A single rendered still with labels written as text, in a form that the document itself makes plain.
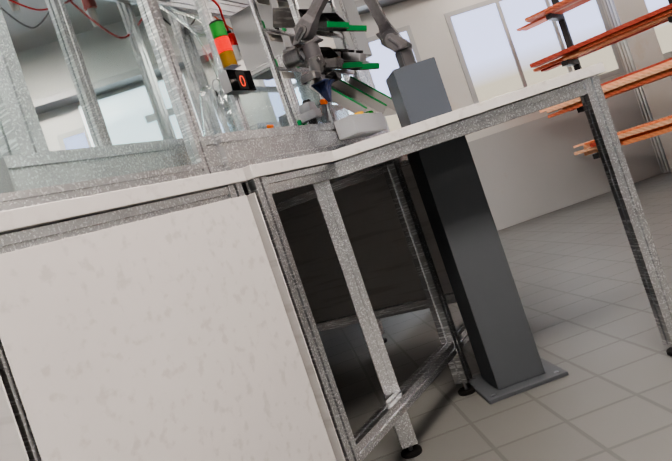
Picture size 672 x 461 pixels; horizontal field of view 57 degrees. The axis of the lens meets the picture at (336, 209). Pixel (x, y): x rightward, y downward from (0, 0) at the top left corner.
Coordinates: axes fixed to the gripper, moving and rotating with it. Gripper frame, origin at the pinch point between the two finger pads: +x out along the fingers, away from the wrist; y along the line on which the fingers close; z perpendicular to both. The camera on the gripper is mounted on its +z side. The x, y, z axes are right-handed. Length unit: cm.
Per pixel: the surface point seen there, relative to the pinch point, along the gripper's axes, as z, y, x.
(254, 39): -90, 105, -67
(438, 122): 41, -21, 26
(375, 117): 16.0, -4.1, 15.1
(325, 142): 9.0, -27.1, 19.2
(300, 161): 17, -55, 25
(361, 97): -4.7, 33.7, 0.6
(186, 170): 13, -90, 21
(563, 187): -30, 442, 91
